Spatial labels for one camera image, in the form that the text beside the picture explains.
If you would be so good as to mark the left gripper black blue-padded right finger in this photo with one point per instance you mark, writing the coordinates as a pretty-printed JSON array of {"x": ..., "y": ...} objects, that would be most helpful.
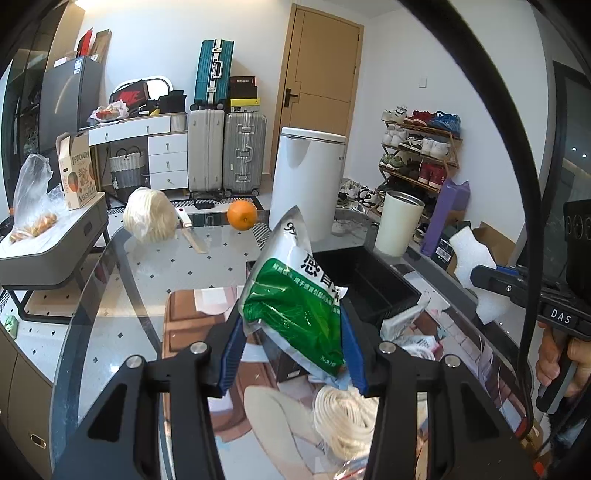
[{"x": 468, "y": 436}]

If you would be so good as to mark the green silver medicine pouch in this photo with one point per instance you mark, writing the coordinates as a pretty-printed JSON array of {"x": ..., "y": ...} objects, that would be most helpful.
[{"x": 293, "y": 301}]

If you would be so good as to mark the person's right hand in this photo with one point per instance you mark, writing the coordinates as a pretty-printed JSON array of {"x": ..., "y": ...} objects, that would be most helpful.
[{"x": 547, "y": 366}]

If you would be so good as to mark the white medicine sachet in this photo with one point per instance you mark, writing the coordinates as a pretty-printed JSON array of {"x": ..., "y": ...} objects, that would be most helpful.
[{"x": 394, "y": 327}]

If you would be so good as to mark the brown cardboard box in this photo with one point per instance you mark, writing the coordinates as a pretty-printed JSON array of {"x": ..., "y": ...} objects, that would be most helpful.
[{"x": 466, "y": 242}]

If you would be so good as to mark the black cardboard box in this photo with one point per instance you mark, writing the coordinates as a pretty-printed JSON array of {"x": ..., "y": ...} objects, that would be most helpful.
[{"x": 376, "y": 290}]

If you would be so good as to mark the purple paper bag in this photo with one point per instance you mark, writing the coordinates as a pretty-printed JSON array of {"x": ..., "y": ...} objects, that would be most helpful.
[{"x": 452, "y": 198}]

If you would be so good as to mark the white cylindrical cup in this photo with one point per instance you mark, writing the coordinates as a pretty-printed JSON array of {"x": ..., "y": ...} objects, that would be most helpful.
[{"x": 399, "y": 220}]

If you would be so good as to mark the cream yarn ball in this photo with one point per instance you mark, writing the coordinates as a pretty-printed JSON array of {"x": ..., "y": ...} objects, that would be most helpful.
[{"x": 149, "y": 216}]

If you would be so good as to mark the orange fruit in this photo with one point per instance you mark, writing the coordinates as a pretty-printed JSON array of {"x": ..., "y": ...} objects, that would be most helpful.
[{"x": 242, "y": 215}]

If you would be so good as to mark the grey side table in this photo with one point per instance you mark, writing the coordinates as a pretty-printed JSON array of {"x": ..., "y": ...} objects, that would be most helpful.
[{"x": 53, "y": 259}]

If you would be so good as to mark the wooden shoe rack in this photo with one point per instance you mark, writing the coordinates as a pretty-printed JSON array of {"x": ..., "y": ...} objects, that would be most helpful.
[{"x": 421, "y": 146}]

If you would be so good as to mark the white tall trash bin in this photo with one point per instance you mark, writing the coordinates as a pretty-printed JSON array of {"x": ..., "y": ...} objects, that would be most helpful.
[{"x": 308, "y": 175}]

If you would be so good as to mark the orange fruit cardboard box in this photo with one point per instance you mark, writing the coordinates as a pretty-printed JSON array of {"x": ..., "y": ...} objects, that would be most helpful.
[{"x": 76, "y": 169}]

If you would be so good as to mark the clear plastic snack bag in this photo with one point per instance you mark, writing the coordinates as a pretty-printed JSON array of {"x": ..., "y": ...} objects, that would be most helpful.
[{"x": 35, "y": 208}]

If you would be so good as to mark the white drawer desk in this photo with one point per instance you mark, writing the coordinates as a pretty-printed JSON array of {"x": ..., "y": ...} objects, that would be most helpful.
[{"x": 164, "y": 138}]

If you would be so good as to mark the silver suitcase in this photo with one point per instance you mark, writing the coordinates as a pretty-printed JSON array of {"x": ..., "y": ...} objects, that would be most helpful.
[{"x": 243, "y": 153}]

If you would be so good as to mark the white suitcase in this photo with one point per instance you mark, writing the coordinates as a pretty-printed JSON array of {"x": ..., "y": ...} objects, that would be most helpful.
[{"x": 204, "y": 150}]

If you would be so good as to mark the teal suitcase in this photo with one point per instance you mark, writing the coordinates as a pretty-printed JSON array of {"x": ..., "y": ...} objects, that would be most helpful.
[{"x": 213, "y": 74}]

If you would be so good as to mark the brown wooden door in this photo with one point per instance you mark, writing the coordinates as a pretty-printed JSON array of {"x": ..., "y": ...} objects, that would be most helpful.
[{"x": 319, "y": 74}]

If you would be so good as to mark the grey refrigerator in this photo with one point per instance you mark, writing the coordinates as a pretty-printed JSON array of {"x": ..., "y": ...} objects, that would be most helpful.
[{"x": 69, "y": 95}]

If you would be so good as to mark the white handled knife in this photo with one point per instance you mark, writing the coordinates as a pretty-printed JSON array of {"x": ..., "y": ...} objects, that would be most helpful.
[{"x": 195, "y": 242}]

